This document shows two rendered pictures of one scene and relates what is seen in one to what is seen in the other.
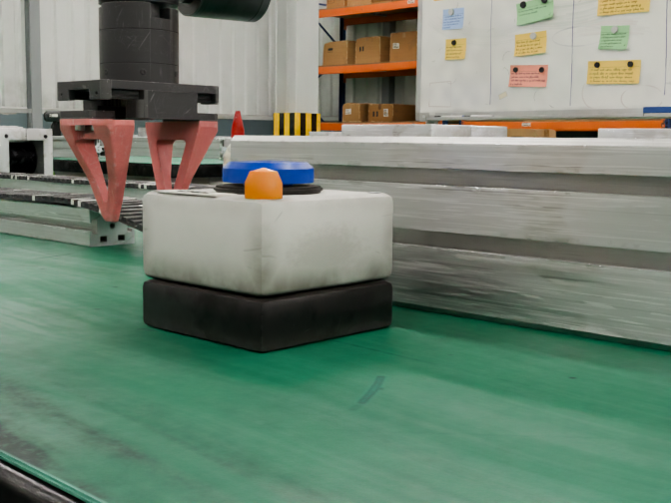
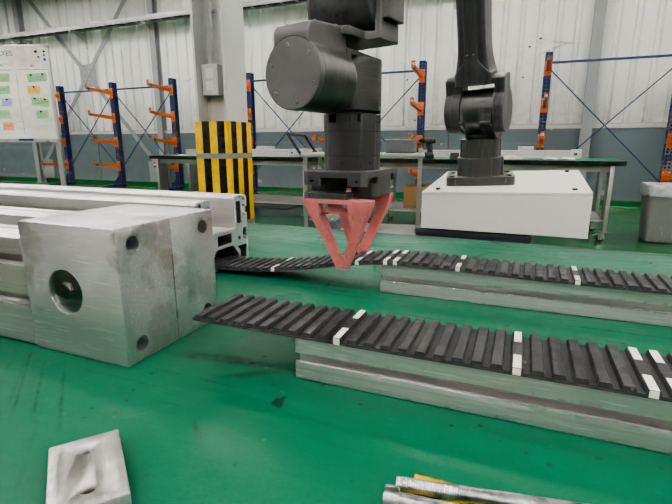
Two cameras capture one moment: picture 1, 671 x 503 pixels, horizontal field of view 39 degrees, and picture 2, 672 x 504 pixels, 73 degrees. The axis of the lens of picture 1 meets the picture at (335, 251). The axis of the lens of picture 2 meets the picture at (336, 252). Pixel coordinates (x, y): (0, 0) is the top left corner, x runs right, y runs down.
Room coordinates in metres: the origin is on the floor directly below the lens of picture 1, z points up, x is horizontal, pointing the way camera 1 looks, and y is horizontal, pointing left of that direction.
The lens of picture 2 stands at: (1.14, -0.05, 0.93)
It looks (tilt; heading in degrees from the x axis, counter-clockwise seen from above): 13 degrees down; 158
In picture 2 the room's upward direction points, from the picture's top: straight up
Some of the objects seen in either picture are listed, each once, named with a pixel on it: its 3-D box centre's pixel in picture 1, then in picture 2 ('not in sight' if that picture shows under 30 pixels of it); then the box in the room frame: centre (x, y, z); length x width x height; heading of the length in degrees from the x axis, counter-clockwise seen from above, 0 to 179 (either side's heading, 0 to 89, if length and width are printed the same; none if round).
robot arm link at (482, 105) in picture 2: not in sight; (481, 118); (0.45, 0.51, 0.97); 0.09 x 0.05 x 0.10; 126
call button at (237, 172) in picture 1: (268, 183); not in sight; (0.42, 0.03, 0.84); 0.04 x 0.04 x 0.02
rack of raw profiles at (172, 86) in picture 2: not in sight; (104, 136); (-9.83, -0.93, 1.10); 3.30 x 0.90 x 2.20; 46
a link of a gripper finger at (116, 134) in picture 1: (126, 157); (355, 218); (0.69, 0.15, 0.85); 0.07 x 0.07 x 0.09; 47
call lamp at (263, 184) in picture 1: (263, 183); not in sight; (0.37, 0.03, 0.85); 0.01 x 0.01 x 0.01
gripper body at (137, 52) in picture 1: (139, 58); (352, 150); (0.70, 0.14, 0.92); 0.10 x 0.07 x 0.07; 137
